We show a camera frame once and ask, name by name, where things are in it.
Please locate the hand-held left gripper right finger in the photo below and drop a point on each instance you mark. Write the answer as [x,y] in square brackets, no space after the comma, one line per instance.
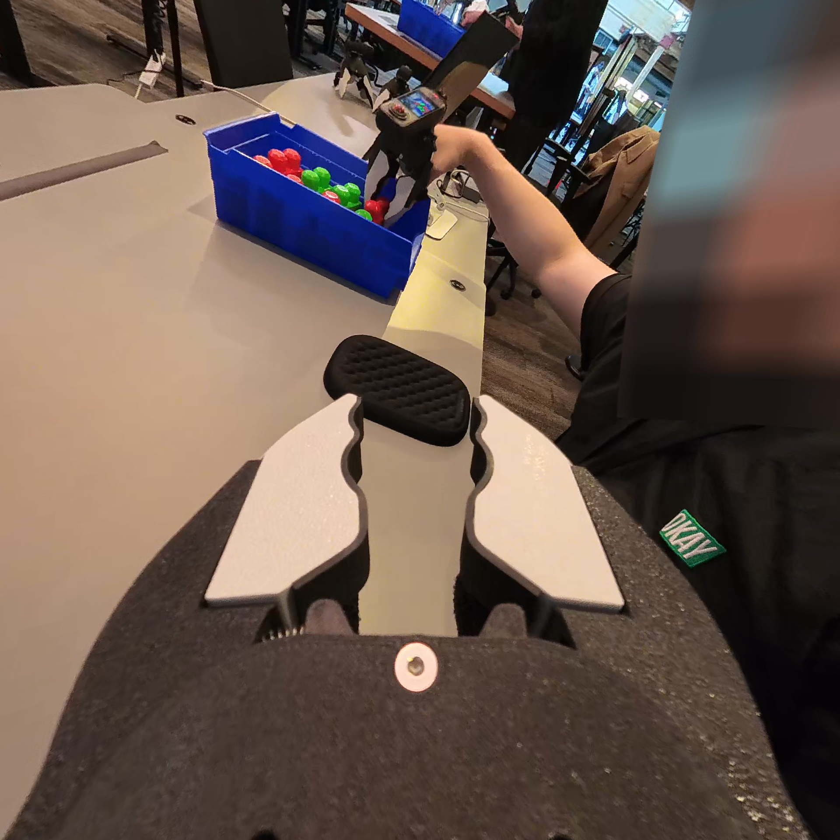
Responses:
[544,531]

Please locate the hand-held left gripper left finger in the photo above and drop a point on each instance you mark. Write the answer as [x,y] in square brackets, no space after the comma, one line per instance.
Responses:
[289,525]

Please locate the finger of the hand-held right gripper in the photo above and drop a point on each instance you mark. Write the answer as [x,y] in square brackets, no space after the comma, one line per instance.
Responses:
[403,200]
[379,178]

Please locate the pile of assembled block bridges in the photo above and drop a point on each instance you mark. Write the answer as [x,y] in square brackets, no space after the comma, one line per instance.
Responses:
[315,177]

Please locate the blue plastic bin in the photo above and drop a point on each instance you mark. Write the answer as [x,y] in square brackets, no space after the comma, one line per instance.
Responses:
[295,223]

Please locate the person's right forearm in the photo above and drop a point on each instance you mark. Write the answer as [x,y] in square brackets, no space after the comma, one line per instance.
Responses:
[531,223]

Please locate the grey desk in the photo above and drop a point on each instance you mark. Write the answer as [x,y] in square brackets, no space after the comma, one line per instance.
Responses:
[131,328]

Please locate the person's right hand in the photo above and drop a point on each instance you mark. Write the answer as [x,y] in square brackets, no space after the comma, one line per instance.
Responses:
[459,148]

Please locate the white flat pad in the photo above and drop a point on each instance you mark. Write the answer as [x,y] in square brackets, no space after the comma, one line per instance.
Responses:
[441,223]

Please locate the blue storage bin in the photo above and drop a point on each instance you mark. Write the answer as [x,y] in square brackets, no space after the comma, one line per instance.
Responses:
[430,26]

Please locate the black mesh armrest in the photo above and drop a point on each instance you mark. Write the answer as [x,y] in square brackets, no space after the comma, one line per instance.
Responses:
[400,387]

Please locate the black panel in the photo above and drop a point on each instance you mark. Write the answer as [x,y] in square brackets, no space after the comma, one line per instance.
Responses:
[243,39]

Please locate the tan coat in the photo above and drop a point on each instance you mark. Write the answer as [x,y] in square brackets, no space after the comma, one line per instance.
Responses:
[623,190]

